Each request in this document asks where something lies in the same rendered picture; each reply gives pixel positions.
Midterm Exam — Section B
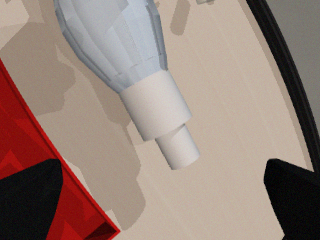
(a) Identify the red tray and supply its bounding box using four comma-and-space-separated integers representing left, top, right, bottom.
0, 59, 121, 240

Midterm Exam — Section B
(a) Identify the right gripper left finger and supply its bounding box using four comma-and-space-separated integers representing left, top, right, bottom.
0, 158, 63, 240

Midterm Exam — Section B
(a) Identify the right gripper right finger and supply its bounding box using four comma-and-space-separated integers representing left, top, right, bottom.
263, 159, 320, 240

